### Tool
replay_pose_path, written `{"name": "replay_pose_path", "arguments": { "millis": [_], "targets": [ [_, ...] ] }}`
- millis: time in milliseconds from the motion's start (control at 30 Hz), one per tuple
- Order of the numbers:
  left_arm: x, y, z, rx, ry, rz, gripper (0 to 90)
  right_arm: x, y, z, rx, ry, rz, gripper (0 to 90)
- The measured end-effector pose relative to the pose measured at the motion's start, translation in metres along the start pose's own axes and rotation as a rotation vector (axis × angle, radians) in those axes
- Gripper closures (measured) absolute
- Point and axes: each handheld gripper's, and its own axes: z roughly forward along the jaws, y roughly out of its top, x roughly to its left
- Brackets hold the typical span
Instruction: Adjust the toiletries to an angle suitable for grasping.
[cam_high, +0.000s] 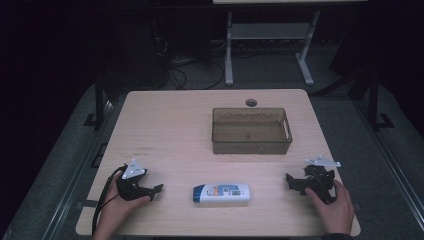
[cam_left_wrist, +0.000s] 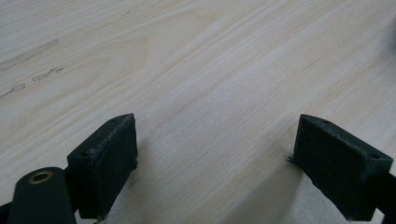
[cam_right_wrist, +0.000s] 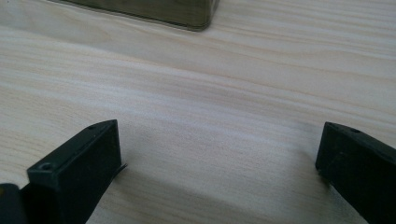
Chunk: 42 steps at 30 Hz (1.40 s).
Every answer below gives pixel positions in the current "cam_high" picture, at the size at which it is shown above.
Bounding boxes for person's left hand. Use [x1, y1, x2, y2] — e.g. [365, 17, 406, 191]
[94, 173, 152, 238]

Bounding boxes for person's right hand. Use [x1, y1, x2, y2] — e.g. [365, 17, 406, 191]
[304, 179, 355, 236]

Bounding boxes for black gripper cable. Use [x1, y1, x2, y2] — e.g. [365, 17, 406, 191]
[91, 165, 129, 236]

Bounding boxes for white metal table frame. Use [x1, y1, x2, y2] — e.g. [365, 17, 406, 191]
[224, 9, 322, 87]

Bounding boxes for white and blue tube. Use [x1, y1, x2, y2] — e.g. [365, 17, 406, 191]
[192, 182, 252, 205]

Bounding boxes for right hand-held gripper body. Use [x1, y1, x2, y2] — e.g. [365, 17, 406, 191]
[302, 155, 342, 205]

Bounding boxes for translucent brown plastic bin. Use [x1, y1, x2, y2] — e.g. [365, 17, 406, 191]
[211, 107, 294, 156]

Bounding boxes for black floor cables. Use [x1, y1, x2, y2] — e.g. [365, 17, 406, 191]
[156, 36, 226, 91]

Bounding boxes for black metal stand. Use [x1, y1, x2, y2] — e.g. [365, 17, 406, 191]
[366, 71, 396, 132]
[83, 78, 108, 128]

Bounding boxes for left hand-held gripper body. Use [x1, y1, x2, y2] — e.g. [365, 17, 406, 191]
[115, 158, 155, 202]

